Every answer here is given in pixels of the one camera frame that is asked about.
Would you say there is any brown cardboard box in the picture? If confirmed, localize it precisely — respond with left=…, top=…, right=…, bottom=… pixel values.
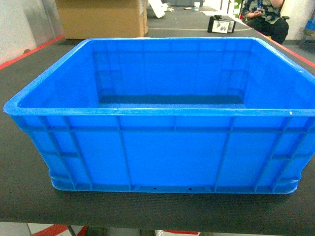
left=56, top=0, right=148, bottom=39

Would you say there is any seated person floral shirt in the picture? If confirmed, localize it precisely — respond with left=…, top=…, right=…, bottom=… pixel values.
left=242, top=0, right=289, bottom=44

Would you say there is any white plastic object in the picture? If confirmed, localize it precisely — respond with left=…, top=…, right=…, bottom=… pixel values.
left=148, top=0, right=168, bottom=19

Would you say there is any black framed picture case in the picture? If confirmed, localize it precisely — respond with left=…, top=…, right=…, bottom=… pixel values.
left=207, top=15, right=236, bottom=34

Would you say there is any large blue plastic crate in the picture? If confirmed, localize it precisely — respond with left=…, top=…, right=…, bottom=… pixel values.
left=3, top=37, right=315, bottom=194

